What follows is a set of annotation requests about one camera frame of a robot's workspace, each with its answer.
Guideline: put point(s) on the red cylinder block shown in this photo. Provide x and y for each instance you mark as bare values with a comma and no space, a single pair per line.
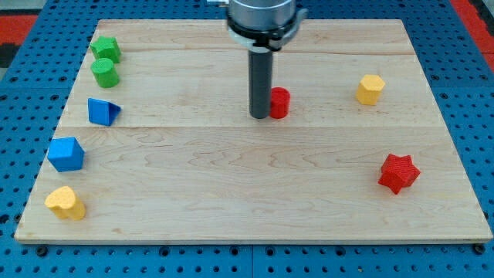
280,100

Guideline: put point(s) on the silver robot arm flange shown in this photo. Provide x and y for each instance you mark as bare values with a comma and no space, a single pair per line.
262,26

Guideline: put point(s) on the yellow hexagon block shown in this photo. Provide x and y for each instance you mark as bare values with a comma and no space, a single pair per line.
369,89

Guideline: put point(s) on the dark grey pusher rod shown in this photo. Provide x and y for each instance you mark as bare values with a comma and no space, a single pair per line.
260,82

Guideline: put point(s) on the light wooden board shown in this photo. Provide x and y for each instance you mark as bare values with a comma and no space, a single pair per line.
184,163

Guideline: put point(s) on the blue triangle block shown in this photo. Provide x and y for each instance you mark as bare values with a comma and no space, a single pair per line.
102,112

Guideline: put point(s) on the red star block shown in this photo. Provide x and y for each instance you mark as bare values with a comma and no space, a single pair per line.
398,172

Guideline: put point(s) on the green cylinder block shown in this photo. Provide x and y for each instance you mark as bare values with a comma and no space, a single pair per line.
105,73

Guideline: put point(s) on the green pentagon block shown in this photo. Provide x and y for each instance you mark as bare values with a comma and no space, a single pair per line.
106,47

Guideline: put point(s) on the blue cube block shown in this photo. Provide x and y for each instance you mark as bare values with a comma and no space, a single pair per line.
66,154

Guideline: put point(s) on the yellow heart block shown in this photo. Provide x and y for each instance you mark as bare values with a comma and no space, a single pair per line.
64,203

